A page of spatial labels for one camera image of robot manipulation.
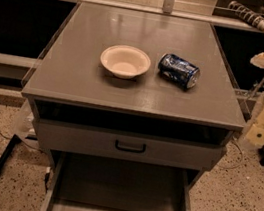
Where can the blue pepsi can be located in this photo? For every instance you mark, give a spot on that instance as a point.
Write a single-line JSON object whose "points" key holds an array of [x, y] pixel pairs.
{"points": [[179, 70]]}

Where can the grey top drawer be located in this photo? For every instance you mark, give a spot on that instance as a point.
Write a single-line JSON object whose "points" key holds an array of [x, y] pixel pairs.
{"points": [[68, 137]]}

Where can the grey drawer cabinet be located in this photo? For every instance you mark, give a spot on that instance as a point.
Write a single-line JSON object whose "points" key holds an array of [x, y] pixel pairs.
{"points": [[70, 85]]}

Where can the open grey middle drawer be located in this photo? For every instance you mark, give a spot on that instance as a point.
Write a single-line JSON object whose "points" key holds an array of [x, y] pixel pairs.
{"points": [[90, 183]]}

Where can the black drawer handle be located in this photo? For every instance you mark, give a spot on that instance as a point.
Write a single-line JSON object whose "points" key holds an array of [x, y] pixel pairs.
{"points": [[130, 148]]}

